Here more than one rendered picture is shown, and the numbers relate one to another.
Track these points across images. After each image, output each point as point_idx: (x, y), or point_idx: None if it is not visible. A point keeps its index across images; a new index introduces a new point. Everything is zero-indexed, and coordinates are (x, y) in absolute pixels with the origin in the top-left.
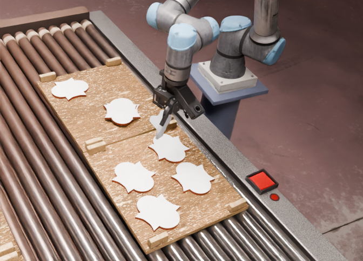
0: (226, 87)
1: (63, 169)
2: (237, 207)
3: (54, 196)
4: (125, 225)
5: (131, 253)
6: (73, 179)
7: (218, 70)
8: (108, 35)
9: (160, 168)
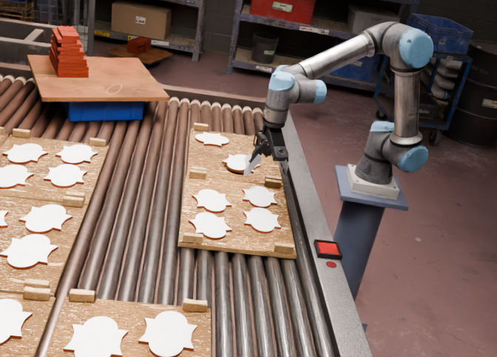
0: (360, 187)
1: (163, 179)
2: (282, 249)
3: (142, 191)
4: None
5: (167, 241)
6: (166, 188)
7: (359, 171)
8: None
9: (239, 205)
